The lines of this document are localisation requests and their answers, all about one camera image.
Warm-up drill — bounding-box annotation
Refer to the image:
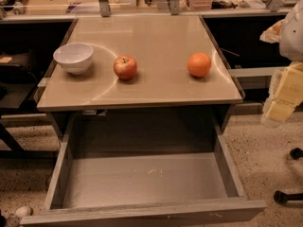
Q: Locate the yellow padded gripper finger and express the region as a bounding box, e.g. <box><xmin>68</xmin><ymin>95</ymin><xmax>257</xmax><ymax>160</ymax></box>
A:
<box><xmin>259</xmin><ymin>20</ymin><xmax>283</xmax><ymax>44</ymax></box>
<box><xmin>260</xmin><ymin>61</ymin><xmax>303</xmax><ymax>127</ymax></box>

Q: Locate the orange fruit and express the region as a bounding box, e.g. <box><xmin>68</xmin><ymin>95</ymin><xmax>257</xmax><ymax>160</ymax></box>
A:
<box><xmin>187</xmin><ymin>52</ymin><xmax>211</xmax><ymax>78</ymax></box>

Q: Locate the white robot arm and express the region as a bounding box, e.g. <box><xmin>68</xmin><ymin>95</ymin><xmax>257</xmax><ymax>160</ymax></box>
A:
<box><xmin>260</xmin><ymin>0</ymin><xmax>303</xmax><ymax>128</ymax></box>

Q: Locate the open grey top drawer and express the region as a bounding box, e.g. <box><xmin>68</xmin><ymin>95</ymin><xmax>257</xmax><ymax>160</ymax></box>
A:
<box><xmin>21</xmin><ymin>112</ymin><xmax>266</xmax><ymax>227</ymax></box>

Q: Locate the black chair caster upper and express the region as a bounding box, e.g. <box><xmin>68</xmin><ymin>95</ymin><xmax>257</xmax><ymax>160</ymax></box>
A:
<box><xmin>290</xmin><ymin>148</ymin><xmax>303</xmax><ymax>160</ymax></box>

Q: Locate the black chair caster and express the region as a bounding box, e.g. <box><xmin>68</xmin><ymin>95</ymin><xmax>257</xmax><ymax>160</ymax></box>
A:
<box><xmin>290</xmin><ymin>148</ymin><xmax>303</xmax><ymax>160</ymax></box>
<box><xmin>274</xmin><ymin>191</ymin><xmax>303</xmax><ymax>205</ymax></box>

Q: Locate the black chair caster lower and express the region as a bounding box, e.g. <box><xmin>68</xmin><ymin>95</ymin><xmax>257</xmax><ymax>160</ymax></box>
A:
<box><xmin>274</xmin><ymin>191</ymin><xmax>303</xmax><ymax>205</ymax></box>

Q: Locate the red apple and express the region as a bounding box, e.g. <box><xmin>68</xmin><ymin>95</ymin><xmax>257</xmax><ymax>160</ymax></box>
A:
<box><xmin>114</xmin><ymin>55</ymin><xmax>137</xmax><ymax>80</ymax></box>

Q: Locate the white ceramic bowl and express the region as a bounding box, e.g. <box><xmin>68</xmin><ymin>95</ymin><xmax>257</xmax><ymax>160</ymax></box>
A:
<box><xmin>53</xmin><ymin>43</ymin><xmax>94</xmax><ymax>75</ymax></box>

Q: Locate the black device on shelf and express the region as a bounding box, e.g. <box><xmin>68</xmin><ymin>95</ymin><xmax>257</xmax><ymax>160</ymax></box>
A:
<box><xmin>0</xmin><ymin>0</ymin><xmax>28</xmax><ymax>11</ymax></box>

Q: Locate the white round object on floor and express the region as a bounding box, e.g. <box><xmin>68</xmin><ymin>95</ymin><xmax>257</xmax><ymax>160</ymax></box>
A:
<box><xmin>14</xmin><ymin>205</ymin><xmax>33</xmax><ymax>218</ymax></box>

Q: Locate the grey metal side rail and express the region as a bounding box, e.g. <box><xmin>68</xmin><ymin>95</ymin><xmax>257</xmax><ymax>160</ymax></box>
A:
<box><xmin>229</xmin><ymin>67</ymin><xmax>282</xmax><ymax>90</ymax></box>

